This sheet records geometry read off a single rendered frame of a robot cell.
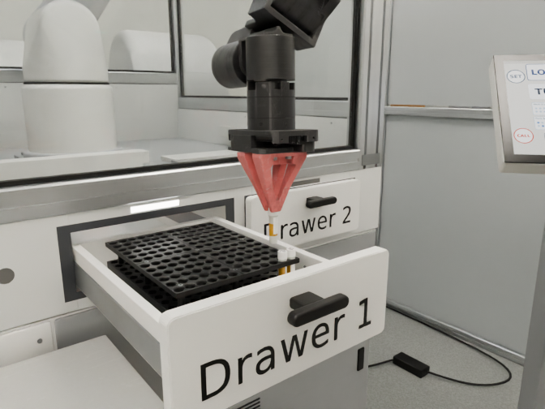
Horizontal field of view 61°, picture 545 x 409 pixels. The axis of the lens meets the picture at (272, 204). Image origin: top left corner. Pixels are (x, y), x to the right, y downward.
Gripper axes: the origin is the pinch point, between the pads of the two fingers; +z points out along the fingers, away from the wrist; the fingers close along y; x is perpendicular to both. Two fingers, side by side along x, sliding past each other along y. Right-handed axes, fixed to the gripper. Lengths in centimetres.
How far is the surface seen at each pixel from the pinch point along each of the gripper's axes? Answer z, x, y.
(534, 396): 65, 89, -5
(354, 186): 4.4, 38.0, -23.1
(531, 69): -20, 85, -11
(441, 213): 36, 152, -79
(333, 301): 7.1, -3.0, 14.3
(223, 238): 7.0, -0.2, -12.2
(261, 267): 7.6, -2.1, 0.4
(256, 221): 8.1, 12.2, -22.1
